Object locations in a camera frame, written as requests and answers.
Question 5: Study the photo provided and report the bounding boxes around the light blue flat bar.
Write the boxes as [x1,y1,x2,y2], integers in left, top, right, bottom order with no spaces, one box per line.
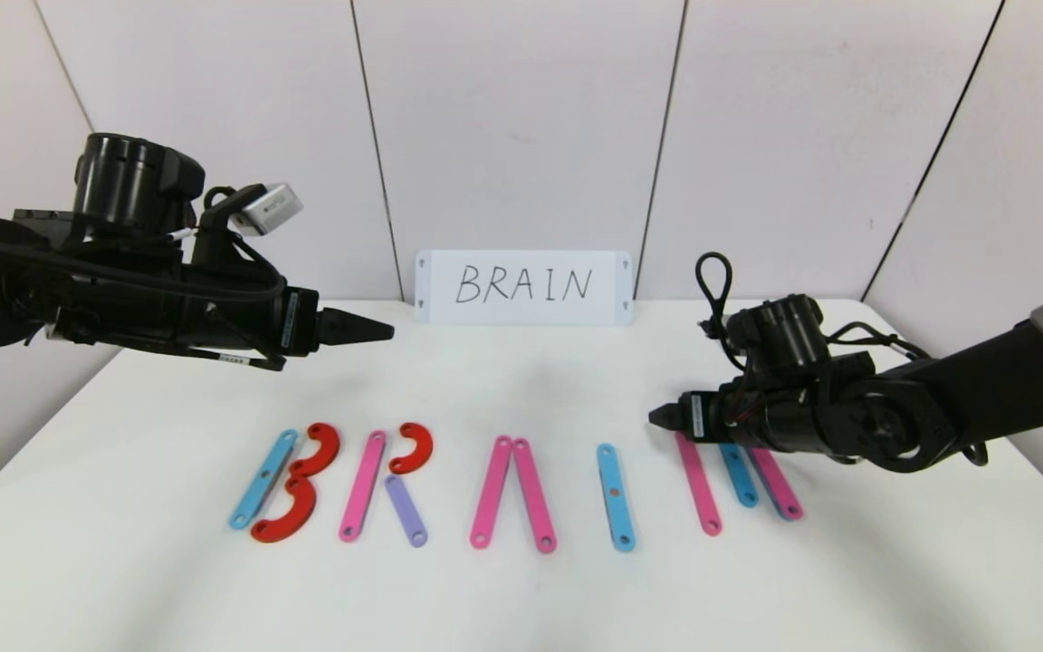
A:
[228,429,300,532]
[596,443,637,553]

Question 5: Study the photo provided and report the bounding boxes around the pink bar with holes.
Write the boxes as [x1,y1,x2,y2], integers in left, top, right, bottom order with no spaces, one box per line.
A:
[338,430,388,543]
[746,446,805,522]
[470,436,514,551]
[512,438,558,554]
[675,431,724,538]

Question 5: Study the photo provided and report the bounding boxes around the short purple bar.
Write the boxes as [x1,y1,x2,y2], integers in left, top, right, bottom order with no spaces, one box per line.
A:
[384,474,430,549]

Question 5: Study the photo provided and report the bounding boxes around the black looped camera cable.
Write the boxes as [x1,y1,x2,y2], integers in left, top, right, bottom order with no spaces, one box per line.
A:
[694,251,750,365]

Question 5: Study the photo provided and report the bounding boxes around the small red arc piece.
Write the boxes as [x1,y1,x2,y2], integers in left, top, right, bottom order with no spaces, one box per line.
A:
[388,421,435,476]

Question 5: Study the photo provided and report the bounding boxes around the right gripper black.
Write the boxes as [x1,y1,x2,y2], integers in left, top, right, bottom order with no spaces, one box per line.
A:
[648,390,737,444]

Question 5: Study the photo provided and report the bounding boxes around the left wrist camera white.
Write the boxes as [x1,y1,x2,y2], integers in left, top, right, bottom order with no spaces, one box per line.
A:
[230,182,304,237]

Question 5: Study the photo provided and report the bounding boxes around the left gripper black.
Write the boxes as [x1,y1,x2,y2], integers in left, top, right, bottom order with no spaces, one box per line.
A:
[182,263,396,358]

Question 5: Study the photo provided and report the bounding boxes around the large red arc piece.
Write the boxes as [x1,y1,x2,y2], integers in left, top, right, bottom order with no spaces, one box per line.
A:
[250,475,319,544]
[291,422,342,481]

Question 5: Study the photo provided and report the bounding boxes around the medium blue bar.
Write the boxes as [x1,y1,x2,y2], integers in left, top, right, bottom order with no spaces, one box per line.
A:
[719,442,761,509]

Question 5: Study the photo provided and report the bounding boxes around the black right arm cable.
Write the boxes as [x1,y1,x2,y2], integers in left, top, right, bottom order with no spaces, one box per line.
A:
[825,321,935,365]

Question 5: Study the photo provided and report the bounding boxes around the white BRAIN word card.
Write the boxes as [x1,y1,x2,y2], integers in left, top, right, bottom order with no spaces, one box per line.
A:
[415,250,634,327]

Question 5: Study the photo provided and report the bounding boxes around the thin black cable white label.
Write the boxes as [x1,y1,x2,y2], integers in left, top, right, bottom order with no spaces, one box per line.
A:
[155,317,290,373]

